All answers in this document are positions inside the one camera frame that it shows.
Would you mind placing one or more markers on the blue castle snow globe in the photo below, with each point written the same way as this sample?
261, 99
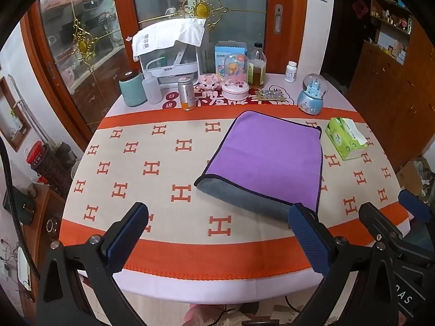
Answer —
312, 95

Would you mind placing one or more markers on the black bag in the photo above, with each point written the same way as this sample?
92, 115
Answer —
20, 205

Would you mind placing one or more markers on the silver and orange can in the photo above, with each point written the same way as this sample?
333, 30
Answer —
186, 95

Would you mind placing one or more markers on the amber liquid bottle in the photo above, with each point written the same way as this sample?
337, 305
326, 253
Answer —
257, 69

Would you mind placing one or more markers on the red lid jar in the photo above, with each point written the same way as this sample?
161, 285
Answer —
35, 154

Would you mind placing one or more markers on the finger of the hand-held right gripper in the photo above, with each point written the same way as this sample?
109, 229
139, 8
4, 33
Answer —
414, 207
380, 222

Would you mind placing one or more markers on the wooden side cabinet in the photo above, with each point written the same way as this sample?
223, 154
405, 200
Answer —
47, 210

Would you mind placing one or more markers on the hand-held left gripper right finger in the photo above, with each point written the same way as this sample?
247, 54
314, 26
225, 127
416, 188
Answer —
307, 237

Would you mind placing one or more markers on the pink block toy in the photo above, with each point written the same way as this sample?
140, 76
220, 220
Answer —
210, 82

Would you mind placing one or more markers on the blue carton box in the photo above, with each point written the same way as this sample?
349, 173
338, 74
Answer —
231, 48

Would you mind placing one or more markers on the dark wicker basket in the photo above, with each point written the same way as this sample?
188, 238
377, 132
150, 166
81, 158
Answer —
57, 166

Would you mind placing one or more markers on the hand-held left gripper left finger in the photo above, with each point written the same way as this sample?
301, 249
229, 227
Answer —
127, 231

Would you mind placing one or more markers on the green tissue pack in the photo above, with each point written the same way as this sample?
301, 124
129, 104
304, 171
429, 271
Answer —
341, 139

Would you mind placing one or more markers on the cardboard box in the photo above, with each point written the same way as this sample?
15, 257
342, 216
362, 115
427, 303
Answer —
413, 176

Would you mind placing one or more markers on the clear squeeze bottle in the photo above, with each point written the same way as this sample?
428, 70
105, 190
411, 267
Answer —
151, 88

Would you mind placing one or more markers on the wooden glass door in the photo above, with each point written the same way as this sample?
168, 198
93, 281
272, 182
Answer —
238, 23
98, 57

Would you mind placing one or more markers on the white cloth cover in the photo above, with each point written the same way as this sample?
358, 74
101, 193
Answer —
163, 35

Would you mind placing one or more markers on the blister pill pack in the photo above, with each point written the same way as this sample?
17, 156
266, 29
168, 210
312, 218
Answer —
268, 95

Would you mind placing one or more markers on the white pill bottle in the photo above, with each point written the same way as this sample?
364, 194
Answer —
291, 73

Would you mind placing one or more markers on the wooden shelf cabinet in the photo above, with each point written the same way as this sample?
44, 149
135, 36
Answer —
390, 74

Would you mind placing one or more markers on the white countertop appliance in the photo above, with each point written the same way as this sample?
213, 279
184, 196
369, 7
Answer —
176, 64

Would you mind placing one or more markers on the pink dome music box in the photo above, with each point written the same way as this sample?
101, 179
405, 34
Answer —
235, 74

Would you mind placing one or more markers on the orange patterned tablecloth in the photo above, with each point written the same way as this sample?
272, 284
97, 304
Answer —
163, 149

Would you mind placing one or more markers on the purple towel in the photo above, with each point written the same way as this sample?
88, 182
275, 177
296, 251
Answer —
268, 156

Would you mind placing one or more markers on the teal canister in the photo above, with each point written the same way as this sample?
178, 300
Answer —
132, 90

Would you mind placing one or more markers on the wooden framed picture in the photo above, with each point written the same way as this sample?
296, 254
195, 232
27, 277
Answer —
13, 115

